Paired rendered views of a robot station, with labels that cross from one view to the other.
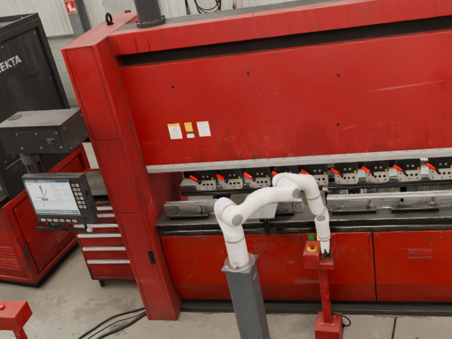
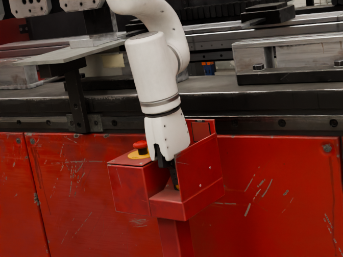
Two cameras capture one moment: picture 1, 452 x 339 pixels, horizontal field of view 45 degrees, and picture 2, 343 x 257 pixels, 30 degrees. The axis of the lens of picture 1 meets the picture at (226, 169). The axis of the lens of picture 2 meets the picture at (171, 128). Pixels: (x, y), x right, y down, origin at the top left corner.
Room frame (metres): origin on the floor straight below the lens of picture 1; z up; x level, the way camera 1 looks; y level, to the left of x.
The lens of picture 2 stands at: (1.63, -0.93, 1.18)
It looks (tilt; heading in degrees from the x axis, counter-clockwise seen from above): 14 degrees down; 17
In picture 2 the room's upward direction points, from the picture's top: 9 degrees counter-clockwise
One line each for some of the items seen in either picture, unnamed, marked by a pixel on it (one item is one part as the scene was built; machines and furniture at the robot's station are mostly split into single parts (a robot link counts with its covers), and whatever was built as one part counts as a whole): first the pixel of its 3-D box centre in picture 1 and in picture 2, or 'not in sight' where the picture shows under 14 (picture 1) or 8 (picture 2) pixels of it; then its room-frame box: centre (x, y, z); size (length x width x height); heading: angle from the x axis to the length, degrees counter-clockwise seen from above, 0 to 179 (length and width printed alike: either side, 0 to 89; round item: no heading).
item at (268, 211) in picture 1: (264, 208); (70, 52); (3.23, -0.21, 1.00); 0.26 x 0.18 x 0.01; 162
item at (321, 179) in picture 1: (316, 171); not in sight; (3.26, -0.61, 1.18); 0.15 x 0.09 x 0.17; 72
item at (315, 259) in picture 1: (319, 251); (164, 166); (2.94, -0.51, 0.75); 0.20 x 0.16 x 0.18; 68
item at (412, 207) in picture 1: (414, 208); not in sight; (3.02, -1.19, 0.89); 0.30 x 0.05 x 0.03; 72
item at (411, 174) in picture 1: (408, 167); not in sight; (3.08, -1.18, 1.18); 0.15 x 0.09 x 0.17; 72
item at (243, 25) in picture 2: (325, 181); (256, 17); (3.40, -0.69, 1.01); 0.26 x 0.12 x 0.05; 162
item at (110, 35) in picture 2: not in sight; (100, 24); (3.37, -0.25, 1.05); 0.10 x 0.02 x 0.10; 72
